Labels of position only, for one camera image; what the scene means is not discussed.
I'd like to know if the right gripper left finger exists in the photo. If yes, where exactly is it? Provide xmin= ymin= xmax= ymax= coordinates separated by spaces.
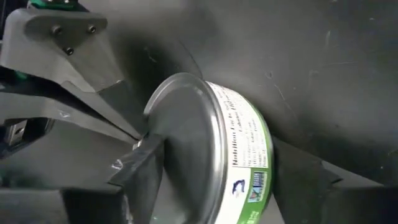
xmin=0 ymin=133 xmax=165 ymax=224

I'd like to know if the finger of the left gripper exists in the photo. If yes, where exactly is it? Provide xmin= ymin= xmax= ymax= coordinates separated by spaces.
xmin=0 ymin=92 xmax=142 ymax=144
xmin=0 ymin=7 xmax=147 ymax=139

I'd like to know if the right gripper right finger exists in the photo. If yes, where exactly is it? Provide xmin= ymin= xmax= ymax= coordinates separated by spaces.
xmin=272 ymin=136 xmax=398 ymax=224

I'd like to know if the green label tin can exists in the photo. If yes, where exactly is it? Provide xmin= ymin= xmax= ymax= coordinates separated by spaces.
xmin=143 ymin=72 xmax=275 ymax=224

